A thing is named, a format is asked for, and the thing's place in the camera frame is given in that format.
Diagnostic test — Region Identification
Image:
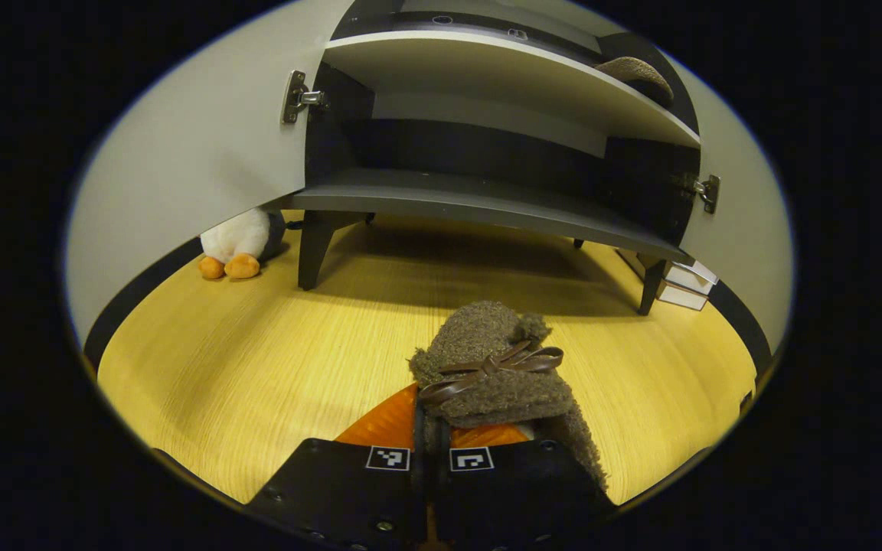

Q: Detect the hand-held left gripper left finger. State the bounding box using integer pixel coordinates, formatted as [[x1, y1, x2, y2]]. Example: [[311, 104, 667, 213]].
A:
[[246, 383, 426, 551]]

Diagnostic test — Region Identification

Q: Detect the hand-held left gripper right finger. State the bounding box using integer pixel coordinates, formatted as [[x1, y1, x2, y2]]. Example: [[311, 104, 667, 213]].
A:
[[430, 423, 616, 551]]

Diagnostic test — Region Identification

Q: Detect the brown fuzzy shoe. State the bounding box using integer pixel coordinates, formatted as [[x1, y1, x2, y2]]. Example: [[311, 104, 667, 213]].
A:
[[409, 300, 609, 491], [594, 56, 675, 108]]

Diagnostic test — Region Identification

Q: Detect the grey cabinet door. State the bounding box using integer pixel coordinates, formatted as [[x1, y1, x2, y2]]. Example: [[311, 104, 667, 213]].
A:
[[66, 0, 354, 345], [671, 57, 794, 353]]

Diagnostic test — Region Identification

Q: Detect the grey shoe cabinet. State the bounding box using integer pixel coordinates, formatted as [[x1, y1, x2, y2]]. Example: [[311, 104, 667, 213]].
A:
[[288, 0, 717, 316]]

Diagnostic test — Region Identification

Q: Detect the plain white book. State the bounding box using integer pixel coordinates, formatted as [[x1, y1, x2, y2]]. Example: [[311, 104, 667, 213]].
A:
[[655, 279, 710, 311]]

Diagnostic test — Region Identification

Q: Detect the white plush penguin toy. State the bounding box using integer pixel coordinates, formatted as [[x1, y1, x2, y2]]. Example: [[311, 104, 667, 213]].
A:
[[198, 208, 290, 280]]

